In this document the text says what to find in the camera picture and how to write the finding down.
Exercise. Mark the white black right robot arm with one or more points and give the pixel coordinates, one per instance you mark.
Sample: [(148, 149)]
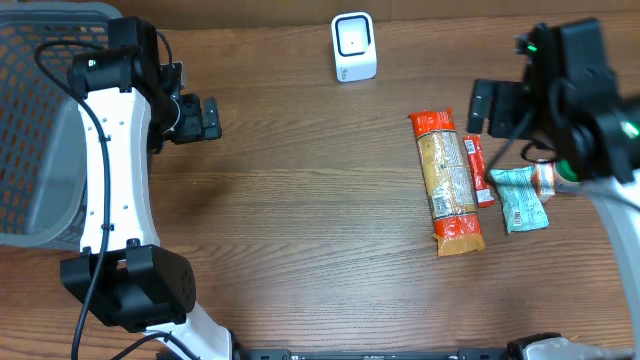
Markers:
[(568, 102)]

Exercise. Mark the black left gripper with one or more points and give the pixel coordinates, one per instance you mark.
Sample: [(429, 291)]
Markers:
[(210, 117)]

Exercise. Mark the red sachet stick packet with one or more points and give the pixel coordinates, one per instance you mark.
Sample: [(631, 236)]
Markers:
[(477, 165)]

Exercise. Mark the teal wet wipes packet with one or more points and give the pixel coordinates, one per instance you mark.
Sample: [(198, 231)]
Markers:
[(521, 206)]

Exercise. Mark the orange Kleenex tissue pack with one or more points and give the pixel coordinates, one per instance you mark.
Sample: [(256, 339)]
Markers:
[(543, 181)]

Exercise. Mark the grey plastic mesh basket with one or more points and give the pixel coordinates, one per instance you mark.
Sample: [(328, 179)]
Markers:
[(43, 161)]

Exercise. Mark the green lid jar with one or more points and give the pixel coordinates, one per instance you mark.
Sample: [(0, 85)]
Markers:
[(565, 179)]

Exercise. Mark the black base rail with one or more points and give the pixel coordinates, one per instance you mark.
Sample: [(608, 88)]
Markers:
[(461, 354)]

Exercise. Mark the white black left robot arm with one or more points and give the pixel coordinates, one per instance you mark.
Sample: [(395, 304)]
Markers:
[(131, 104)]

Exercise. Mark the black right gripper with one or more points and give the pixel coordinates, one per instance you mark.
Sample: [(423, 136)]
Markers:
[(505, 110)]

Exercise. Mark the orange spaghetti pasta packet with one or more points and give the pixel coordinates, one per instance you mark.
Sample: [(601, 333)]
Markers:
[(456, 224)]

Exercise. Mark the white barcode scanner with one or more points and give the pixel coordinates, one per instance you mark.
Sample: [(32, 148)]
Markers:
[(354, 46)]

